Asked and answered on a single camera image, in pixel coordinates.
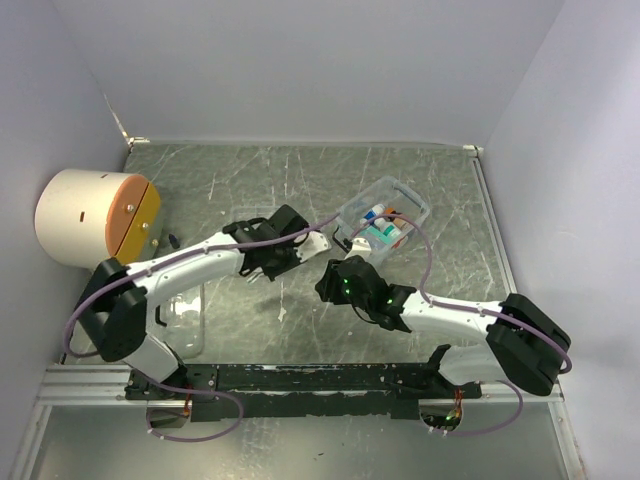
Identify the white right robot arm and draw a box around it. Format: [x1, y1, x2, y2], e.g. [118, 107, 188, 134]
[315, 256, 571, 398]

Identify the amber bottle orange cap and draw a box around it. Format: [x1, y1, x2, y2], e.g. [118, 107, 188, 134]
[384, 208, 411, 230]

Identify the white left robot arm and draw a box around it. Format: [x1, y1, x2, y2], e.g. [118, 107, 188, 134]
[63, 205, 329, 399]

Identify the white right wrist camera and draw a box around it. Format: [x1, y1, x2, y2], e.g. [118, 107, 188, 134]
[345, 237, 372, 261]

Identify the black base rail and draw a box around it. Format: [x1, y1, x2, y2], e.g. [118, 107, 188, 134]
[125, 345, 481, 422]

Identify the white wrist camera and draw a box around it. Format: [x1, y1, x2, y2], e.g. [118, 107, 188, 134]
[294, 230, 331, 263]
[345, 237, 372, 261]

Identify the cream cylinder with orange face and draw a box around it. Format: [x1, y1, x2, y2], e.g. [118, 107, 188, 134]
[34, 169, 163, 270]

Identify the clear lid with black handle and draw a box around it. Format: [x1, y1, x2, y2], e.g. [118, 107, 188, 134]
[155, 284, 205, 360]

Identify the clear first aid box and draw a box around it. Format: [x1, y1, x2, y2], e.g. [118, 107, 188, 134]
[332, 176, 431, 266]

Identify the clear compartment tray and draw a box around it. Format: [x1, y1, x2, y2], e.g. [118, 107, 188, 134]
[231, 204, 278, 222]

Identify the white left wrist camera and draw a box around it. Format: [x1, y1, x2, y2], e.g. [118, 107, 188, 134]
[294, 230, 331, 263]

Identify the white bottle green label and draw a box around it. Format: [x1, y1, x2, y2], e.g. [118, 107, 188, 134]
[374, 218, 402, 243]

